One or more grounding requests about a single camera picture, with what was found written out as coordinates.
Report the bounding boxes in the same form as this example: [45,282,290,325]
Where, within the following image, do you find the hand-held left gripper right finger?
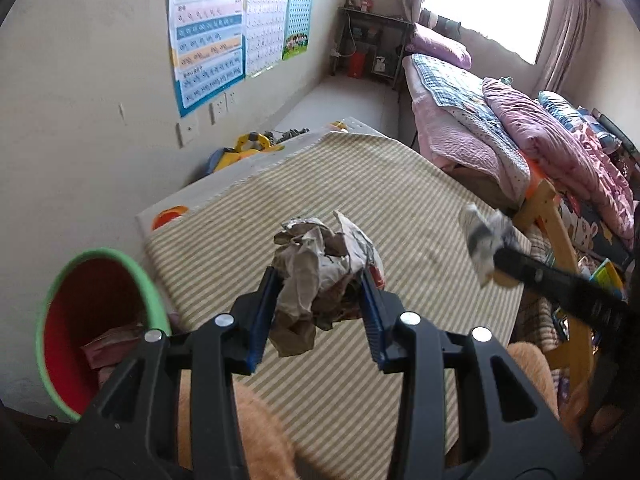
[361,270,583,480]

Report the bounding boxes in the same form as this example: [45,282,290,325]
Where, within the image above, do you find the yellow toy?
[207,131,286,176]

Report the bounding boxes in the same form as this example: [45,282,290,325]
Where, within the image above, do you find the red bin with green rim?
[35,247,173,423]

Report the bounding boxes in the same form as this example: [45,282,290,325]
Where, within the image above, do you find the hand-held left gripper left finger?
[55,266,283,480]

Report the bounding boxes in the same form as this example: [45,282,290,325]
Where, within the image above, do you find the white grey wrapper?
[459,202,523,291]

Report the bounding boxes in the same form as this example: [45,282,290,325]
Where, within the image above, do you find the orange cloth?
[517,152,543,201]

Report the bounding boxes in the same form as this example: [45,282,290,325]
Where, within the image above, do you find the grey paper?
[270,209,387,358]

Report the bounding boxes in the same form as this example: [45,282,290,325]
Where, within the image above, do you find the wooden chair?
[512,177,596,396]

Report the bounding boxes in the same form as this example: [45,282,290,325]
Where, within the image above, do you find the white double wall socket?
[209,91,238,126]

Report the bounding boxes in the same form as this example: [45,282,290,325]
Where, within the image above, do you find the white wall plate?
[176,119,198,148]

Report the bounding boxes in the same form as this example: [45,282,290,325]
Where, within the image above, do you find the purple snack bag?
[80,322,151,386]

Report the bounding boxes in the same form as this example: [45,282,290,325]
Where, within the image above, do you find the cartoon print cloth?
[555,190,636,261]

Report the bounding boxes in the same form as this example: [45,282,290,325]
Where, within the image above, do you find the metal shelf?
[336,6,415,91]

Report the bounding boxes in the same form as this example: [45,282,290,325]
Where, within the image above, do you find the purple pillow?
[406,22,472,71]

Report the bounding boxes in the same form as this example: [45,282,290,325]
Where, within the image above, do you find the bright window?
[422,0,558,66]

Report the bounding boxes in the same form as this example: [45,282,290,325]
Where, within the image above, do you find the blue patterned pillow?
[537,91,621,151]

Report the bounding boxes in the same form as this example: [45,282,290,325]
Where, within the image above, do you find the blue letter wall poster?
[167,0,247,118]

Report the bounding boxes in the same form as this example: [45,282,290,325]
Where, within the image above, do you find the white chart wall poster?
[242,0,293,78]

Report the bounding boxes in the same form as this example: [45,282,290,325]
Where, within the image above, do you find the green chart wall poster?
[281,0,317,61]

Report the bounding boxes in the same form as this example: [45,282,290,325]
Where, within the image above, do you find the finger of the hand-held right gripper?
[495,245,631,331]

